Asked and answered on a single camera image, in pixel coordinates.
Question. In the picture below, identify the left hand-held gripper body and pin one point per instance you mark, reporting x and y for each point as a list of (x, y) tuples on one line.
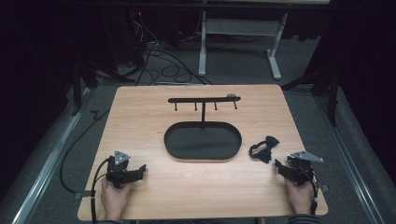
[(117, 169)]

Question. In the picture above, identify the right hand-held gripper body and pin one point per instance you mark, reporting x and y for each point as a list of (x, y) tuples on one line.
[(301, 169)]

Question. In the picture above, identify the person's right hand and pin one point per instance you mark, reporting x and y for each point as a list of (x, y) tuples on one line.
[(299, 199)]

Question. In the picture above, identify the person's left hand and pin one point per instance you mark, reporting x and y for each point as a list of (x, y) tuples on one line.
[(114, 199)]

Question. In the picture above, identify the black bow tie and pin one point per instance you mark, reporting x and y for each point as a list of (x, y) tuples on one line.
[(264, 149)]

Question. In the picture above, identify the black hook stand with tray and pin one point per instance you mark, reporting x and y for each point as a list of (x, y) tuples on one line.
[(203, 141)]

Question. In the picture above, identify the black tripod stand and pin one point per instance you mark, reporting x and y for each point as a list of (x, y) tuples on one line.
[(330, 90), (81, 77)]

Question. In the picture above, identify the small grey round object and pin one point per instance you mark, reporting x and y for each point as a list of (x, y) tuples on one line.
[(232, 95)]

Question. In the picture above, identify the metal table bracket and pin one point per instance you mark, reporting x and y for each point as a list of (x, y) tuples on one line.
[(324, 188), (82, 195)]

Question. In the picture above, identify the aluminium floor rail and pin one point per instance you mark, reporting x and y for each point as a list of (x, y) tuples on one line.
[(46, 168), (348, 161)]

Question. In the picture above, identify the white metal desk frame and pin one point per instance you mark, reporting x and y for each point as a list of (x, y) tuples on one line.
[(239, 28)]

